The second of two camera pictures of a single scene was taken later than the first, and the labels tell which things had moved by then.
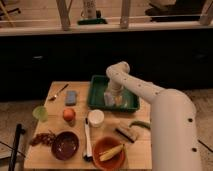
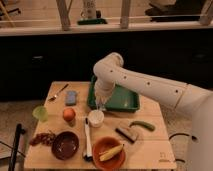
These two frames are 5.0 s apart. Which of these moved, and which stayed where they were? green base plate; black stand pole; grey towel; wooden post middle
Moved: grey towel
Stayed: green base plate; wooden post middle; black stand pole
